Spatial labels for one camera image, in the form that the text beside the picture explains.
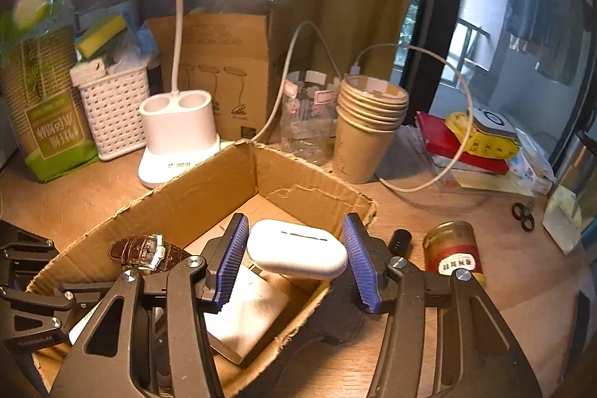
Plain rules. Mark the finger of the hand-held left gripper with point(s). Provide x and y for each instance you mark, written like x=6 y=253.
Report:
x=42 y=297
x=23 y=235

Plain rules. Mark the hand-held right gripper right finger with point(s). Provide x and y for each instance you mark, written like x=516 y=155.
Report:
x=361 y=267

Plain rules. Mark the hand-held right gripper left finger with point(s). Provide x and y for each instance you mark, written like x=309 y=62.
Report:
x=231 y=263

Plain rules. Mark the white earbuds case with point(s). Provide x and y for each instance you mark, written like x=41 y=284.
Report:
x=294 y=249

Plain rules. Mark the black flashlight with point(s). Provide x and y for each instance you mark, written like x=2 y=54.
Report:
x=400 y=242

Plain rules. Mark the white cardboard box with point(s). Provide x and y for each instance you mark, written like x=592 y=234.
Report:
x=252 y=309

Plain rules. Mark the jar with yellow lid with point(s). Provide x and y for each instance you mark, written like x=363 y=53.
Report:
x=450 y=249

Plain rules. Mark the green paper towel pack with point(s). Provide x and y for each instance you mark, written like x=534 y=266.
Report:
x=51 y=118

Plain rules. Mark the stack of brown paper cups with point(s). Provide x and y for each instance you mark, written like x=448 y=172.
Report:
x=364 y=132

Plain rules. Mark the white desk lamp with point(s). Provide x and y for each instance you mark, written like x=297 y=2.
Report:
x=179 y=127

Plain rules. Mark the white plastic basket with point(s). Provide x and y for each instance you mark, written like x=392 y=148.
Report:
x=114 y=118

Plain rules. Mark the clear glass jar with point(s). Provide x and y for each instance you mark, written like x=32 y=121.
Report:
x=308 y=123

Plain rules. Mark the black rings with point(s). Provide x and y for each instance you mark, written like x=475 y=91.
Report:
x=524 y=218

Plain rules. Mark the yellow packet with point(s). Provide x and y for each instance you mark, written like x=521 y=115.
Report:
x=485 y=144

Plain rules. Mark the white tissue packs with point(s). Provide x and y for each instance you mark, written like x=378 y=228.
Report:
x=529 y=162

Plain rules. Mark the white round-marked device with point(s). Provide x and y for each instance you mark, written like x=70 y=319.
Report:
x=494 y=120

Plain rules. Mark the clear plastic bag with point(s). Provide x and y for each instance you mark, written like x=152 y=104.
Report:
x=564 y=216

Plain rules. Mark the brown cardboard lamp carton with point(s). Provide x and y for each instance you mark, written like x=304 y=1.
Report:
x=233 y=53

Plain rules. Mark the crumpled plastic bags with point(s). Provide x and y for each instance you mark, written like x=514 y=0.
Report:
x=130 y=50

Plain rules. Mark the yellow green sponge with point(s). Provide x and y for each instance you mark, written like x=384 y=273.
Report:
x=100 y=34

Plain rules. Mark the dark flat phone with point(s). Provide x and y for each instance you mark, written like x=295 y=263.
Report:
x=583 y=311

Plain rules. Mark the steel thermos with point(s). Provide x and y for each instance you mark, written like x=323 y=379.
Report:
x=576 y=165

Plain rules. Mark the hanging clothes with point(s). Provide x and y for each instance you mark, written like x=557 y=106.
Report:
x=536 y=11

